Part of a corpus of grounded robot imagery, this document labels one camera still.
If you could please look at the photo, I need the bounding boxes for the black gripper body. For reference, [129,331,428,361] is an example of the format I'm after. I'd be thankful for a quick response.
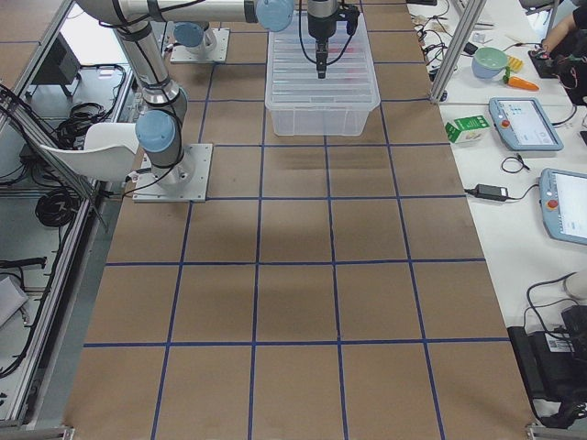
[307,0,338,39]

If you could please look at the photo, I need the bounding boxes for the clear plastic storage box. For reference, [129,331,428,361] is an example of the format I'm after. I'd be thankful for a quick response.
[264,11,381,138]

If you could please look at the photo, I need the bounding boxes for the green white carton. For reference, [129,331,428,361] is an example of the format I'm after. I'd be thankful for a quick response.
[445,115,490,144]

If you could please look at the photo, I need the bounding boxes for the green and blue bowl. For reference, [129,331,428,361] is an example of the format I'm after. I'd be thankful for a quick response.
[471,47,508,79]

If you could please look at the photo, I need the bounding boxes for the yellow toy corn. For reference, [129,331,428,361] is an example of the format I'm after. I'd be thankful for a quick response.
[506,56,524,73]

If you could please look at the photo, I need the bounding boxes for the orange toy carrot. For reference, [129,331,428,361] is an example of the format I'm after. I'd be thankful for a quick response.
[503,67,540,92]

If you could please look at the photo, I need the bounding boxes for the upper teach pendant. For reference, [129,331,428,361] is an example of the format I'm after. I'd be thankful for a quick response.
[488,97,564,152]

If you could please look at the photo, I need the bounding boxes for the teach pendant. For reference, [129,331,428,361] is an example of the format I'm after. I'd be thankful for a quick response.
[538,168,586,245]
[488,97,564,152]

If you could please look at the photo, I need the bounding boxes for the black power adapter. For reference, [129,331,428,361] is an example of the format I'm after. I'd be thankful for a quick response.
[464,183,511,202]

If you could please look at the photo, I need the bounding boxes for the white plastic chair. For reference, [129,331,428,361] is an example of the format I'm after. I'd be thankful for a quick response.
[40,123,138,182]

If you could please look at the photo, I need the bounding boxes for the person in black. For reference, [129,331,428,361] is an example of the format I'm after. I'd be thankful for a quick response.
[541,5,586,105]

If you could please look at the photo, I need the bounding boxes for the lower teach pendant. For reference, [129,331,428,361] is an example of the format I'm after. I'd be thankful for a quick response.
[538,168,586,245]

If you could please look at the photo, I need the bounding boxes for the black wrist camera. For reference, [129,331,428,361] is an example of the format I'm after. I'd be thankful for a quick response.
[338,4,360,37]

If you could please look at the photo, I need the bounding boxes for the aluminium frame post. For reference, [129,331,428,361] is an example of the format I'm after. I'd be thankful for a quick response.
[429,0,486,104]

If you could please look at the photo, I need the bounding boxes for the black coiled cable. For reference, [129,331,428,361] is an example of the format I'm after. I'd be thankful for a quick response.
[35,186,74,228]

